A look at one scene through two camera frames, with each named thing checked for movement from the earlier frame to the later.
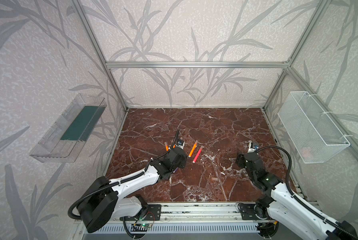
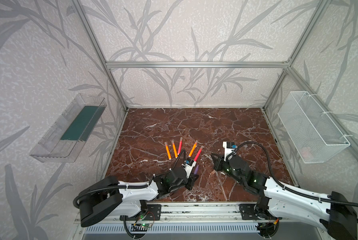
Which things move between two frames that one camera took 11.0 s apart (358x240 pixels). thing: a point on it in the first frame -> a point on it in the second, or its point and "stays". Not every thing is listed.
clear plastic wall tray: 62,143 stays
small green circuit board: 146,225 stays
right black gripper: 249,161 -> 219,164
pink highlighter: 198,154 stays
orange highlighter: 193,148 stays
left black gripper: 173,147 -> 190,179
